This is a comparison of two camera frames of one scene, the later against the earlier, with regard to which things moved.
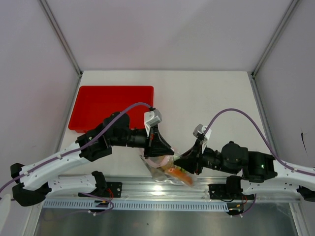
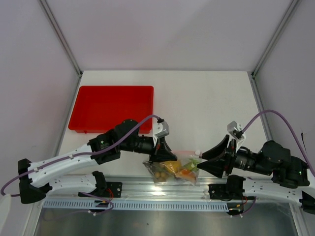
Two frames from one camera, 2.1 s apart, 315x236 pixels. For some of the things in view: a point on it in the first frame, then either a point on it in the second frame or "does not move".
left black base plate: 113,190 does not move
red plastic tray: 94,103 does not move
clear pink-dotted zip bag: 164,168 does not move
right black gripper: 193,164 to 216,165
